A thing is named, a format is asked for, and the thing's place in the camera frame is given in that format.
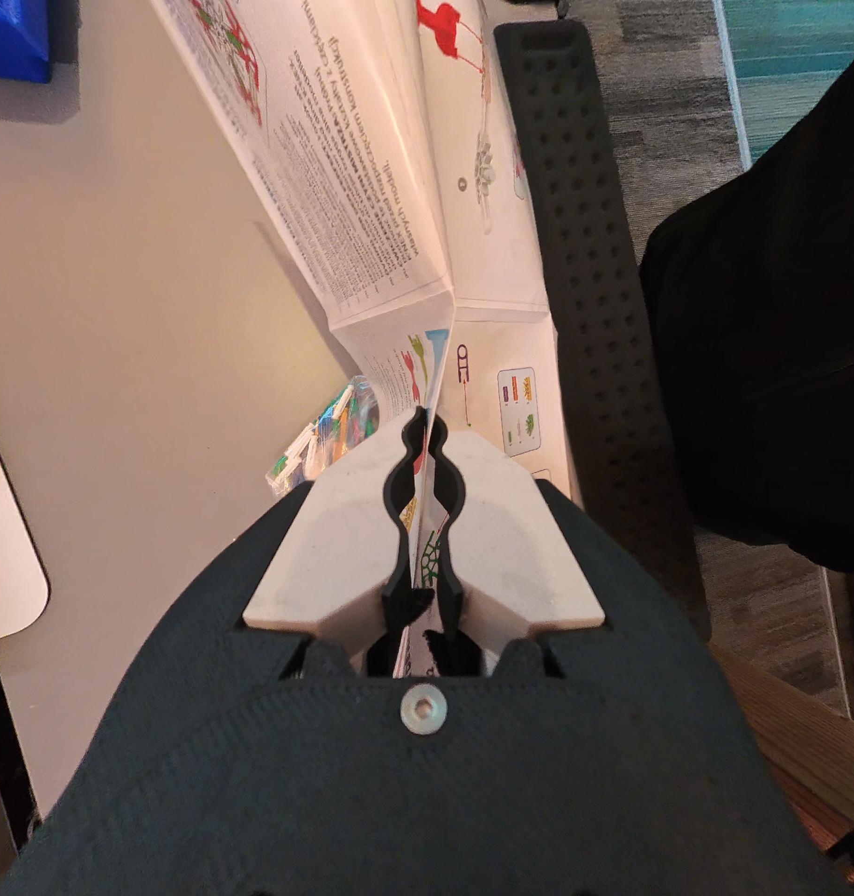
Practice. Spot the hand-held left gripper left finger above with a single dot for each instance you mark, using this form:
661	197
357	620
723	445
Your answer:
329	553

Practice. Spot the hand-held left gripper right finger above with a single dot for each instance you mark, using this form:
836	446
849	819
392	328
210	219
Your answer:
532	553

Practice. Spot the toy instruction sheet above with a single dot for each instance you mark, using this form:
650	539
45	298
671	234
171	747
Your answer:
483	266

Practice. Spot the white stand with wooden board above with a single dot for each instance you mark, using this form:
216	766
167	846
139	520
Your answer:
7	546

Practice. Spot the clear bag of colourful rods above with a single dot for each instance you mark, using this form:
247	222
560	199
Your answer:
315	448

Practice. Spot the black perforated mat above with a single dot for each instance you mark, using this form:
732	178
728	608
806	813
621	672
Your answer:
595	280

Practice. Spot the blue plastic bin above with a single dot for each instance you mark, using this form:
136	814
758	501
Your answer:
10	35

